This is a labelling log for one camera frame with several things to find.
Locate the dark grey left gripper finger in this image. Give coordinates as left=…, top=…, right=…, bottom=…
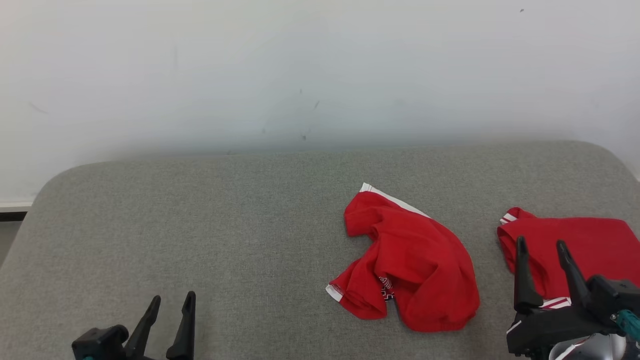
left=166, top=291, right=197, bottom=360
left=124, top=295, right=162, bottom=359

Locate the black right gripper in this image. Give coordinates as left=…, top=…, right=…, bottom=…
left=506, top=236, right=621, bottom=356

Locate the red numbered jersey white trim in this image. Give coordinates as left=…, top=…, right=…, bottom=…
left=496, top=206, right=640, bottom=309

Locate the red shorts white trim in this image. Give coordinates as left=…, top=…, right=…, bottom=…
left=325, top=182, right=481, bottom=334

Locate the dark wall baseboard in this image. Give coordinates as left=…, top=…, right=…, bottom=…
left=0, top=200, right=34, bottom=222

